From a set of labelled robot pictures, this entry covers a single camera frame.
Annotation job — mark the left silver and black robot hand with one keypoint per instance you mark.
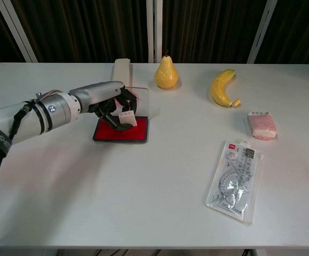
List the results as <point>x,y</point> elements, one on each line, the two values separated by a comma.
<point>98,94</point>

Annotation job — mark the white red-based stamp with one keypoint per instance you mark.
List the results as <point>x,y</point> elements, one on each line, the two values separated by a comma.
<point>128,119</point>

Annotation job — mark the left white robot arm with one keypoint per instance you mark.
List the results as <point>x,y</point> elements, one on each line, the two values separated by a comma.
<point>31,117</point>

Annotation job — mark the white rectangular box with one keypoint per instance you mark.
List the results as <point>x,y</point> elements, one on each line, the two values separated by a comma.
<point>122,72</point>

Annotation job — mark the red ink pad with clear lid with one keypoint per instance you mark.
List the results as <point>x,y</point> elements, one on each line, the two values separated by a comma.
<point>133,132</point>

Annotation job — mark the yellow pear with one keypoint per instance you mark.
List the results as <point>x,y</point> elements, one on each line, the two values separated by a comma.
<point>166,75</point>

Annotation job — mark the yellow banana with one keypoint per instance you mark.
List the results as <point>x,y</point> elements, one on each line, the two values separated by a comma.
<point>219,89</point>

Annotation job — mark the ruler set in clear package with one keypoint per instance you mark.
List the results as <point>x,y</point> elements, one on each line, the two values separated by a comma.
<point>235,180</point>

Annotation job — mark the packaged pink pork belly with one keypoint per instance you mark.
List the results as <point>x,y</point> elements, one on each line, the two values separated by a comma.
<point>262,126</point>

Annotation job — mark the white vertical frame post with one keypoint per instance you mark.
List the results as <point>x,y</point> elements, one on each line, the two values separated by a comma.
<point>154,29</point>

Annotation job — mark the white diagonal frame bar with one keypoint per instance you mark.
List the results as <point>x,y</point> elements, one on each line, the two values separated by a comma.
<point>15,30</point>
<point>261,32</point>

